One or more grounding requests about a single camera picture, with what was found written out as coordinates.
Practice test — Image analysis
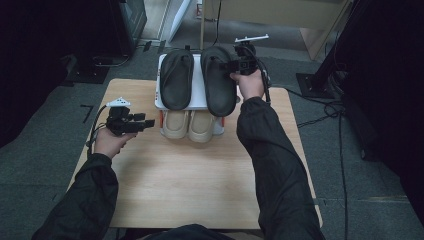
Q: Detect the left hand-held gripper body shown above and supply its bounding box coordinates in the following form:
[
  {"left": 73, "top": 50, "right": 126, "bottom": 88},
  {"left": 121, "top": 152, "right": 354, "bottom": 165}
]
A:
[{"left": 105, "top": 96, "right": 138, "bottom": 137}]

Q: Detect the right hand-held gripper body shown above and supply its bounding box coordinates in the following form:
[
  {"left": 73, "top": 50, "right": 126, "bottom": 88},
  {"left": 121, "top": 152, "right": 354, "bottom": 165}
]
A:
[{"left": 233, "top": 33, "right": 270, "bottom": 76}]

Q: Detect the black slipper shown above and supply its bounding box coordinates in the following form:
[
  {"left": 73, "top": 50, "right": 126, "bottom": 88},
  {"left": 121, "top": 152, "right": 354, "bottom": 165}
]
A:
[
  {"left": 159, "top": 48, "right": 196, "bottom": 111},
  {"left": 200, "top": 45, "right": 239, "bottom": 118}
]

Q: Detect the beige clog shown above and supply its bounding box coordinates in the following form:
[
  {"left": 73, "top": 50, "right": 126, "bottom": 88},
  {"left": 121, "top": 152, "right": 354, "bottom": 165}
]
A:
[
  {"left": 161, "top": 109, "right": 191, "bottom": 140},
  {"left": 187, "top": 109, "right": 218, "bottom": 144}
]

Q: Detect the white shoe rack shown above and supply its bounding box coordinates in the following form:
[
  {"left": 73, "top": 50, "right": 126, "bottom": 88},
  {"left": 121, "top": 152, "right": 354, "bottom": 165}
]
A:
[{"left": 154, "top": 53, "right": 232, "bottom": 137}]

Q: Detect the person's left hand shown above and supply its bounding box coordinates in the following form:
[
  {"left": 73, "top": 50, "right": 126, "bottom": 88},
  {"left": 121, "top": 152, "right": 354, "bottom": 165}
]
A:
[{"left": 94, "top": 127, "right": 138, "bottom": 160}]

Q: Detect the person's right hand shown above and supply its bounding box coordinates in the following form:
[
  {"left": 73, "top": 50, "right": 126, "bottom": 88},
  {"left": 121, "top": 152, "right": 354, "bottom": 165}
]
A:
[{"left": 229, "top": 68, "right": 267, "bottom": 102}]

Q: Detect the black stand base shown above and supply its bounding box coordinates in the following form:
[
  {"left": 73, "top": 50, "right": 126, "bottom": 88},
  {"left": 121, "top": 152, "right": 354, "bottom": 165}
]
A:
[{"left": 65, "top": 54, "right": 132, "bottom": 85}]

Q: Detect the white board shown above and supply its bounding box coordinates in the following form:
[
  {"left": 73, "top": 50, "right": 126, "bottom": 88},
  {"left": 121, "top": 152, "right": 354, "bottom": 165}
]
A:
[{"left": 167, "top": 0, "right": 192, "bottom": 43}]

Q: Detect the black metal stand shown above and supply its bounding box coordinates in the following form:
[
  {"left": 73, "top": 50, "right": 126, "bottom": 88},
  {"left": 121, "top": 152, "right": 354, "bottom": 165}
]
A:
[{"left": 295, "top": 0, "right": 363, "bottom": 100}]

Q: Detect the black cabinet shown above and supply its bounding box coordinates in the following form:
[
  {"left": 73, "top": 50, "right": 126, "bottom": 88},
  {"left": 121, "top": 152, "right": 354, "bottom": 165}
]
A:
[{"left": 71, "top": 0, "right": 148, "bottom": 62}]

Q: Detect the person's dark torso clothing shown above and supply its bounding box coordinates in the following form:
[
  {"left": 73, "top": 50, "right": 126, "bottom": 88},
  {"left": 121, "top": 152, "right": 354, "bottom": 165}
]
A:
[{"left": 118, "top": 223, "right": 264, "bottom": 240}]

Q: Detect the right hand-held gripper cable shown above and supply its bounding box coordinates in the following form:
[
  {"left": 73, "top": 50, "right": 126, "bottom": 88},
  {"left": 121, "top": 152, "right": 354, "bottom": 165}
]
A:
[{"left": 245, "top": 44, "right": 272, "bottom": 105}]

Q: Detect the hand-held gripper cable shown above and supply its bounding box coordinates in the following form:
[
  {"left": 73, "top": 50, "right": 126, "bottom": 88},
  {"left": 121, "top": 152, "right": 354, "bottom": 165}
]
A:
[
  {"left": 245, "top": 44, "right": 272, "bottom": 105},
  {"left": 85, "top": 104, "right": 110, "bottom": 156}
]

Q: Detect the left hand-held gripper cable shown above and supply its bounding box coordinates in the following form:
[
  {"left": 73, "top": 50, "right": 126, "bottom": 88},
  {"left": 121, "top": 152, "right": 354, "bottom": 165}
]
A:
[{"left": 85, "top": 104, "right": 110, "bottom": 156}]

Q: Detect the black hanging cable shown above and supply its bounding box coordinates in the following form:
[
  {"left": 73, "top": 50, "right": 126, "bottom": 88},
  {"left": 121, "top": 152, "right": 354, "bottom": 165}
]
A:
[{"left": 202, "top": 0, "right": 223, "bottom": 49}]

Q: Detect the black floor cable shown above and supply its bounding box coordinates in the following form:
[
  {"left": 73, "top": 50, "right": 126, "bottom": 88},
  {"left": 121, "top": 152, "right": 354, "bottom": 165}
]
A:
[{"left": 285, "top": 87, "right": 350, "bottom": 240}]

